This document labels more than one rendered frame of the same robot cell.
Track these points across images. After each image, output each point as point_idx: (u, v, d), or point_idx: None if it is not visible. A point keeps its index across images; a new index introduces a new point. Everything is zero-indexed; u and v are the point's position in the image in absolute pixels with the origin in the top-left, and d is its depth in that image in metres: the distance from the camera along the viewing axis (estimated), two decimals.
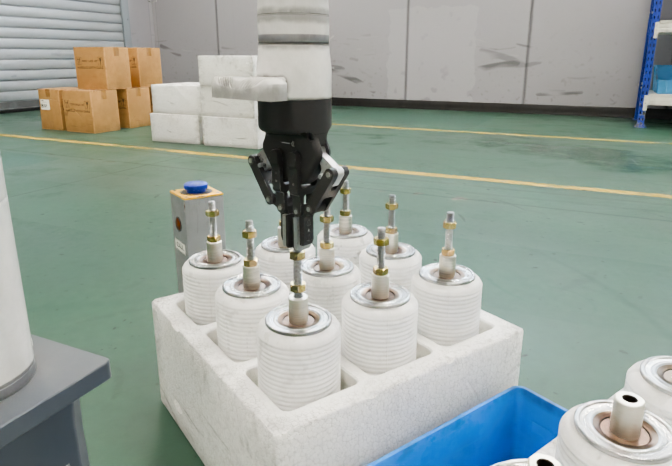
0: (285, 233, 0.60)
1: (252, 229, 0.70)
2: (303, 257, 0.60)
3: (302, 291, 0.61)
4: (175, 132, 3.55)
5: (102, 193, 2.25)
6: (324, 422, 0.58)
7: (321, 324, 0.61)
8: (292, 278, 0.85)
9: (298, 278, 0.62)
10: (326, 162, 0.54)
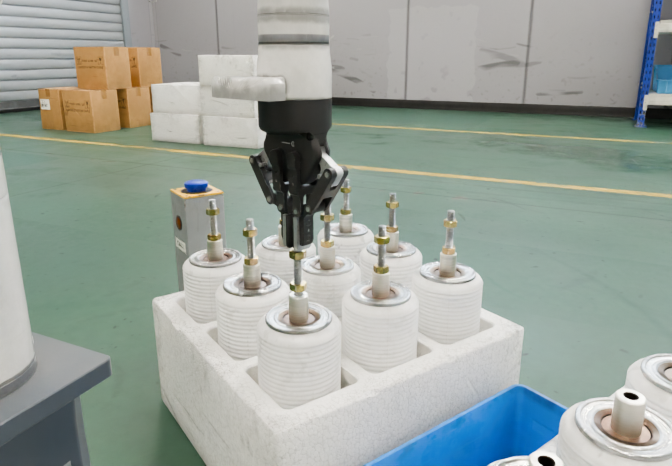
0: (285, 233, 0.60)
1: (253, 227, 0.70)
2: (301, 257, 0.60)
3: (300, 291, 0.61)
4: (175, 132, 3.55)
5: (102, 193, 2.25)
6: (325, 420, 0.58)
7: (321, 323, 0.61)
8: (292, 277, 0.85)
9: (299, 278, 0.62)
10: (325, 162, 0.54)
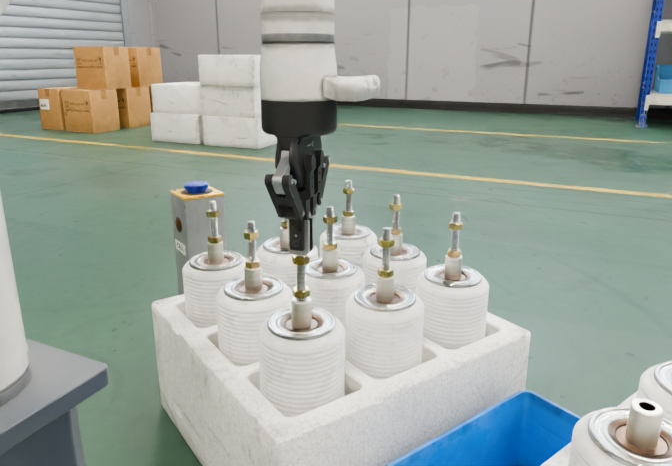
0: (309, 239, 0.58)
1: (254, 230, 0.68)
2: (293, 259, 0.60)
3: (295, 292, 0.61)
4: (175, 132, 3.54)
5: (102, 193, 2.24)
6: (328, 428, 0.56)
7: (312, 334, 0.59)
8: (294, 280, 0.83)
9: (302, 287, 0.60)
10: None
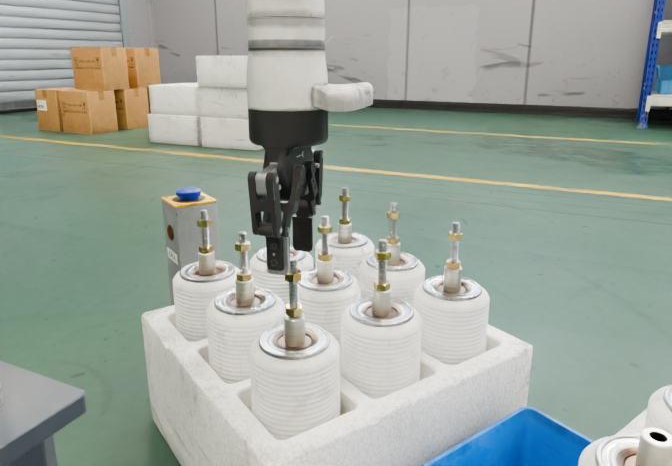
0: (289, 257, 0.52)
1: (245, 241, 0.66)
2: (286, 274, 0.57)
3: (289, 309, 0.58)
4: (173, 133, 3.51)
5: (97, 196, 2.21)
6: (321, 452, 0.54)
7: (290, 354, 0.56)
8: (288, 291, 0.81)
9: (293, 304, 0.57)
10: (310, 153, 0.58)
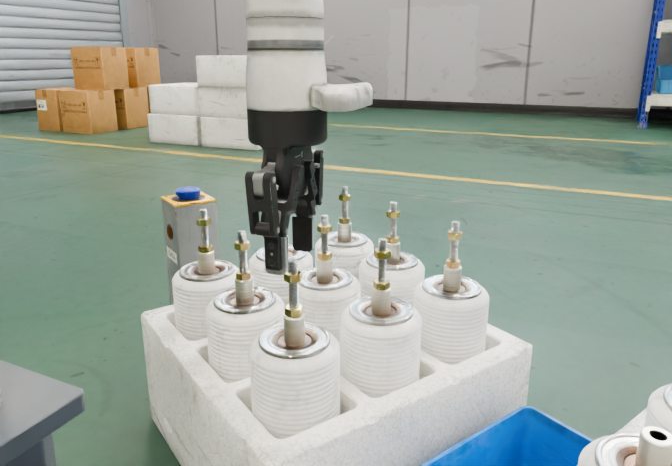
0: (287, 257, 0.53)
1: (245, 240, 0.66)
2: (288, 274, 0.57)
3: (291, 309, 0.58)
4: (173, 133, 3.51)
5: (97, 196, 2.21)
6: (321, 451, 0.54)
7: (318, 346, 0.57)
8: (288, 290, 0.80)
9: (292, 305, 0.57)
10: (310, 153, 0.58)
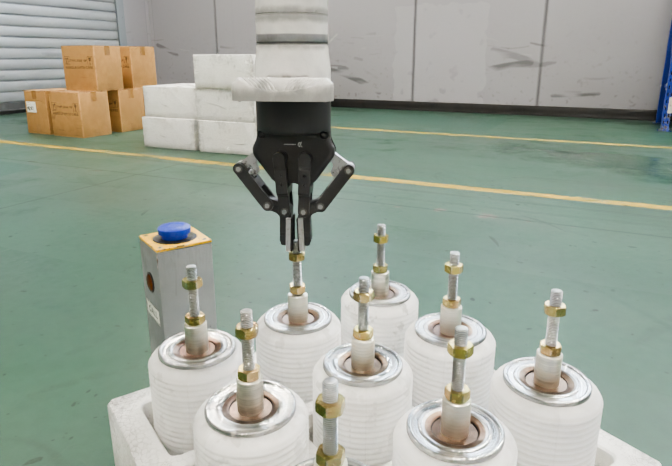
0: (289, 237, 0.58)
1: (251, 324, 0.44)
2: None
3: (338, 452, 0.37)
4: (169, 137, 3.29)
5: (82, 210, 2.00)
6: None
7: None
8: (308, 371, 0.59)
9: (323, 446, 0.36)
10: (339, 159, 0.56)
